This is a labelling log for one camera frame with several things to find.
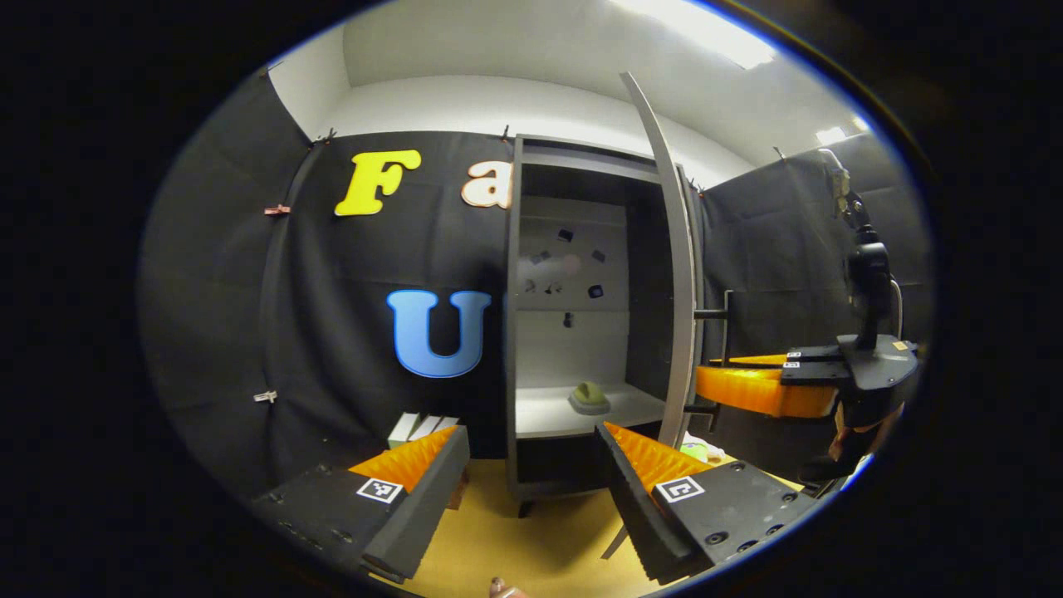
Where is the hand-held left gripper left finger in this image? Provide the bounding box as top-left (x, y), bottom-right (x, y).
top-left (247, 425), bottom-right (472, 584)

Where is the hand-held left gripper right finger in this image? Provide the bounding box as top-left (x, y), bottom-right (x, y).
top-left (592, 421), bottom-right (821, 585)

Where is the black door handle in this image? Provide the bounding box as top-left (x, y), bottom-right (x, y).
top-left (692, 288), bottom-right (737, 414)

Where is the beige cabinet door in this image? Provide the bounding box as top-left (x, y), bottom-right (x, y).
top-left (619, 71), bottom-right (708, 451)

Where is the grey cabinet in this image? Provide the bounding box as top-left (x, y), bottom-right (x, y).
top-left (504, 133), bottom-right (708, 520)

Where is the long ceiling light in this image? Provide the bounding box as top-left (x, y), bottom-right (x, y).
top-left (615, 0), bottom-right (779, 71)

